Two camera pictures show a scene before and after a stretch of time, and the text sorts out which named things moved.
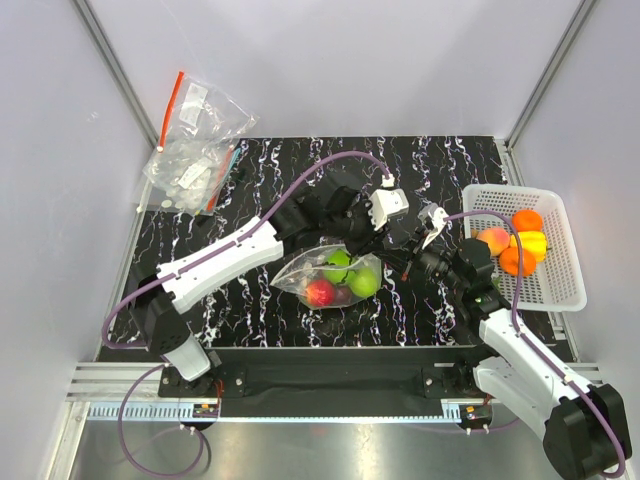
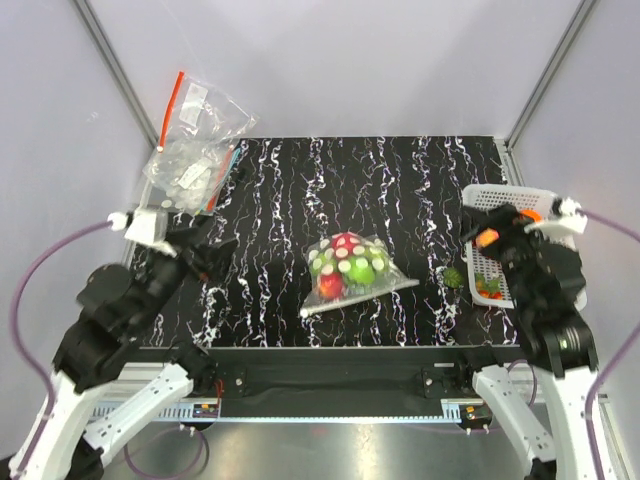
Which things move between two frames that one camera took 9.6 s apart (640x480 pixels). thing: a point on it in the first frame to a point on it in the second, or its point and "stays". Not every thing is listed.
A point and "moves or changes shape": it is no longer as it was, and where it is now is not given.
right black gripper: (414, 253) to (504, 218)
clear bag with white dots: (330, 276) moves or changes shape
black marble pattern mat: (273, 174) stays
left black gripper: (370, 237) to (216, 253)
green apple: (337, 267) to (321, 263)
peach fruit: (497, 239) stays
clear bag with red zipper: (201, 121) stays
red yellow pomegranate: (319, 292) to (331, 285)
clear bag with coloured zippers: (186, 177) stays
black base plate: (353, 382) stays
